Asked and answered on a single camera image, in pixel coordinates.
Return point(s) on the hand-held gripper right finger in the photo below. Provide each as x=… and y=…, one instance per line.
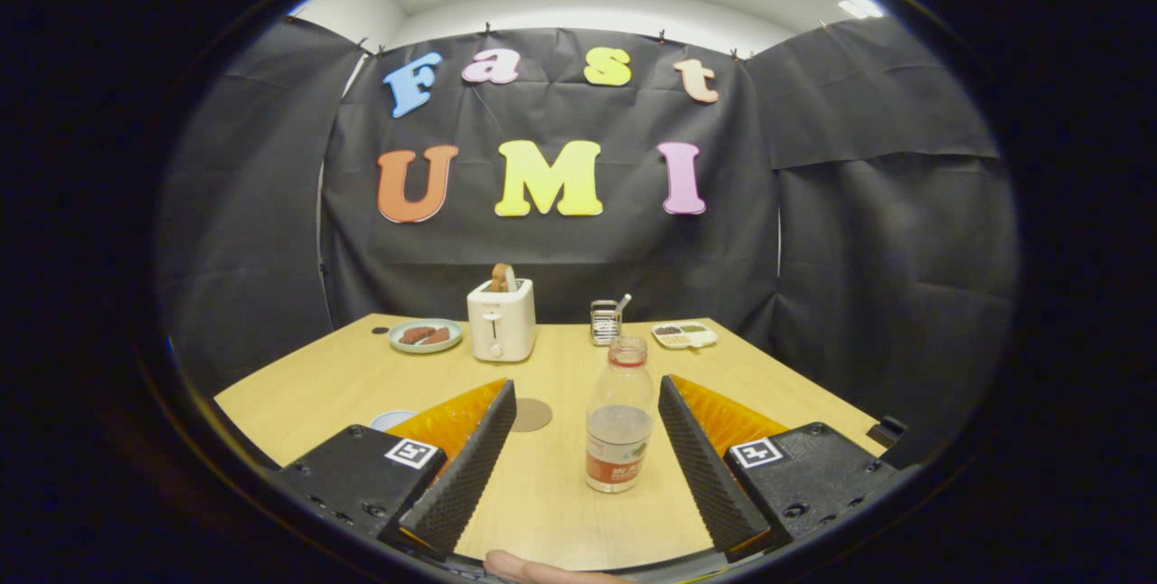
x=705, y=466

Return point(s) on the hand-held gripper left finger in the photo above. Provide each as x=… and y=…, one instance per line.
x=470, y=466

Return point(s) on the round brown coaster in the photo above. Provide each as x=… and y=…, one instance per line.
x=534, y=415

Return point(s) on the clear plastic juice bottle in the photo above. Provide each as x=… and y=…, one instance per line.
x=619, y=448

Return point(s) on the light blue cup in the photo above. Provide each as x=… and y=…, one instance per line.
x=390, y=419

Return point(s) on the wooden table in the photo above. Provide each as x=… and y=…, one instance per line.
x=551, y=512

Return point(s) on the pale green plate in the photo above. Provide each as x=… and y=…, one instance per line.
x=425, y=349

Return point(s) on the white divided tray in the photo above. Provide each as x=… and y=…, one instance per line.
x=684, y=336

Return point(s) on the brown food piece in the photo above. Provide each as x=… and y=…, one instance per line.
x=414, y=334
x=437, y=337

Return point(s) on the white toaster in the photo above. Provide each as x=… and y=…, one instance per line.
x=502, y=322

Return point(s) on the small black object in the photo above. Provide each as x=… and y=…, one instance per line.
x=887, y=432

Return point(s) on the brown bread slice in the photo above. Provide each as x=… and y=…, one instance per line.
x=503, y=277

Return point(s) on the black backdrop cloth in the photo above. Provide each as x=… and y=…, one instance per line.
x=560, y=249

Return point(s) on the small ceiling light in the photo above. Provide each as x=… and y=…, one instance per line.
x=860, y=5

